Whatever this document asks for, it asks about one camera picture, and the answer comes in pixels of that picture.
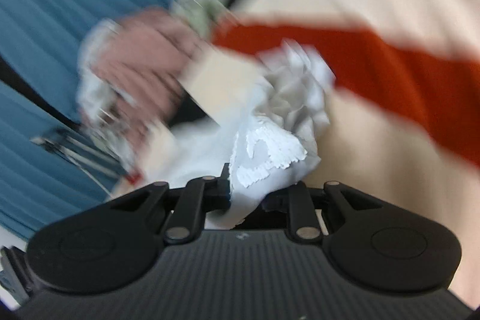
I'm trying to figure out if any pink fuzzy garment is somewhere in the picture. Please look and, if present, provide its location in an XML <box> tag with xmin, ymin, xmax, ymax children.
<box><xmin>93</xmin><ymin>8</ymin><xmax>203</xmax><ymax>151</ymax></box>

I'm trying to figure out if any grey white cloth pile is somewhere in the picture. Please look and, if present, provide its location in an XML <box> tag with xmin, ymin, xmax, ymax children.
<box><xmin>76</xmin><ymin>19</ymin><xmax>136</xmax><ymax>172</ymax></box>

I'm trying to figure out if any green floral cloth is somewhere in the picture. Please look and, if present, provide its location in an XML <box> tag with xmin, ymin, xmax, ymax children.
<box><xmin>170</xmin><ymin>0</ymin><xmax>235</xmax><ymax>40</ymax></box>

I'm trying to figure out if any blue curtain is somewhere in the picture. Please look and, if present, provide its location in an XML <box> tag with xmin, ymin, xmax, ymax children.
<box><xmin>1</xmin><ymin>0</ymin><xmax>171</xmax><ymax>240</ymax></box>

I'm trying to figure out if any white garment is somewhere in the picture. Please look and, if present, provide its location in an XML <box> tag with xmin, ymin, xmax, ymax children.
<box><xmin>145</xmin><ymin>40</ymin><xmax>335</xmax><ymax>229</ymax></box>

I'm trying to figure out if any striped cream red black blanket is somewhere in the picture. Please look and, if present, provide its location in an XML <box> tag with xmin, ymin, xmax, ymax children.
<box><xmin>181</xmin><ymin>0</ymin><xmax>479</xmax><ymax>307</ymax></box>

